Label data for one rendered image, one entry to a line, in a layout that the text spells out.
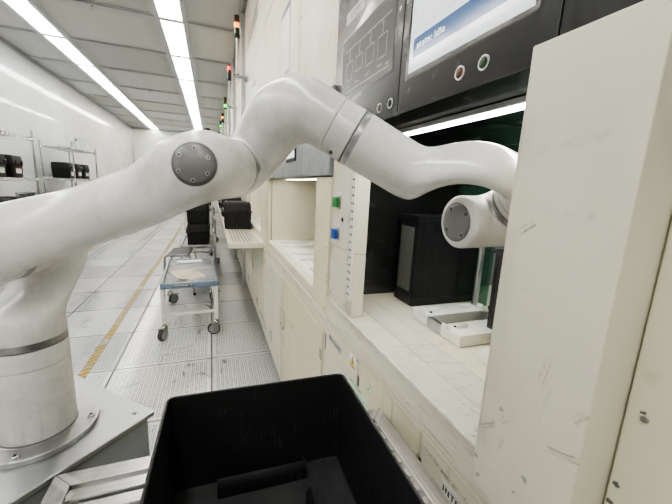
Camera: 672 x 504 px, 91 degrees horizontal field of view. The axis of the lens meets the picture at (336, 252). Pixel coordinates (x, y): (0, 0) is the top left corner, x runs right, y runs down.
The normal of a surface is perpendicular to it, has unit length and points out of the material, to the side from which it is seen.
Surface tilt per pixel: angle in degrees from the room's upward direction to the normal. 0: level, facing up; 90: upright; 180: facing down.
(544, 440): 90
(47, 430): 90
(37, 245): 97
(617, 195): 90
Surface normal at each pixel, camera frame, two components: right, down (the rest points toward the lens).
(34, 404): 0.66, 0.17
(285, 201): 0.34, 0.19
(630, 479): -0.94, 0.02
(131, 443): 0.91, 0.12
